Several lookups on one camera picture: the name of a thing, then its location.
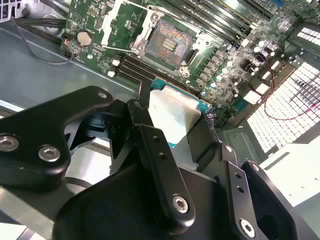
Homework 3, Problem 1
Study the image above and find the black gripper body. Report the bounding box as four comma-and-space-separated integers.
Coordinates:
52, 159, 235, 240

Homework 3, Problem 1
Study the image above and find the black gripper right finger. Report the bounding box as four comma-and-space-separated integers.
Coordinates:
187, 121, 300, 240

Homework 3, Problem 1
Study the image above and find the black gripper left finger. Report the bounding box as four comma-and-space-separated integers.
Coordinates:
0, 85, 197, 228

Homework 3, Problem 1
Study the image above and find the silver CPU plate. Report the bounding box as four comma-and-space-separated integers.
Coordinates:
149, 76, 214, 169

